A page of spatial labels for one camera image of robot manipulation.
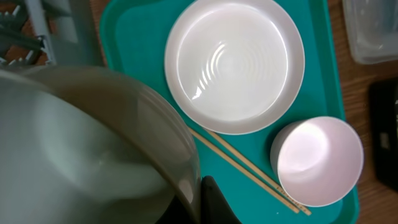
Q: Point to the wooden chopstick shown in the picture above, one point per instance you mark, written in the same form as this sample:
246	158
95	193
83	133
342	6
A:
244	171
263	176

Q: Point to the pink small bowl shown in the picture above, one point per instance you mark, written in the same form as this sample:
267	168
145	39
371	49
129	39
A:
317	161

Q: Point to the lower wooden chopstick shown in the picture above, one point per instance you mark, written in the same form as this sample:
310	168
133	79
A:
244	171

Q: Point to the black rectangular tray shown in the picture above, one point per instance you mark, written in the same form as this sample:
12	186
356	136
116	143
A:
383	122

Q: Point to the grey-green bowl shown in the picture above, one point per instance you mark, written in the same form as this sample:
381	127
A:
90	145

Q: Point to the grey dishwasher rack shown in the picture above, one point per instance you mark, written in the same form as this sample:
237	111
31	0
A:
62	30

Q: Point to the large white plate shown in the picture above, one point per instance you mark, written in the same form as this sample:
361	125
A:
234	67

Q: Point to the clear plastic bin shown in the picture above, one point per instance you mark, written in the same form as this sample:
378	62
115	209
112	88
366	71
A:
371	27

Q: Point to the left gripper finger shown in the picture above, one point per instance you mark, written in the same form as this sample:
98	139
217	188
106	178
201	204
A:
214	207

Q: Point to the upper wooden chopstick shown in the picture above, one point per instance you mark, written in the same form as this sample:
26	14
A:
263	176

